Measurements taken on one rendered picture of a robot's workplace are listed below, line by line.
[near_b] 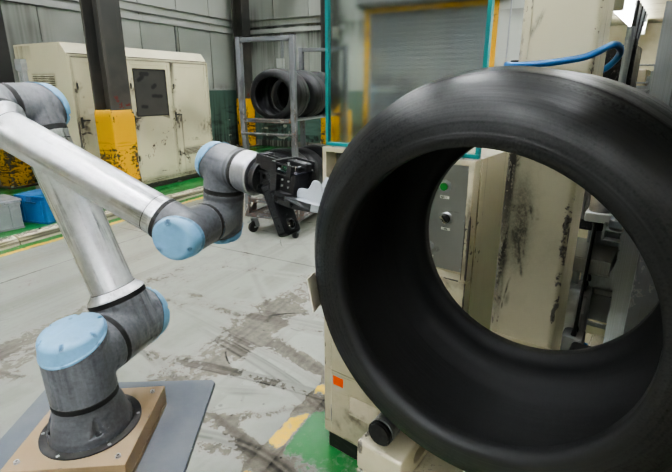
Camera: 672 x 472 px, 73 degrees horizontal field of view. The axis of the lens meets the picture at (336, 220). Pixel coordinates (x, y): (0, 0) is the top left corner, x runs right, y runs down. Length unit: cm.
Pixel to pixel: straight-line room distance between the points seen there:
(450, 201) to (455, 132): 87
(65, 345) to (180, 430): 38
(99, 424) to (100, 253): 41
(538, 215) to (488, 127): 44
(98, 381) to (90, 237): 35
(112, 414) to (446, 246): 102
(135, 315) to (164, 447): 34
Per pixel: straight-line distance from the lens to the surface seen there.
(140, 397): 142
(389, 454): 88
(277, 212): 92
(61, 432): 132
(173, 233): 93
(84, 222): 131
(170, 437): 137
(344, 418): 199
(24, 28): 929
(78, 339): 120
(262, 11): 1242
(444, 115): 58
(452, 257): 148
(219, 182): 101
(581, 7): 95
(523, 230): 99
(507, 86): 58
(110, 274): 132
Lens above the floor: 146
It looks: 16 degrees down
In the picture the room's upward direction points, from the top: straight up
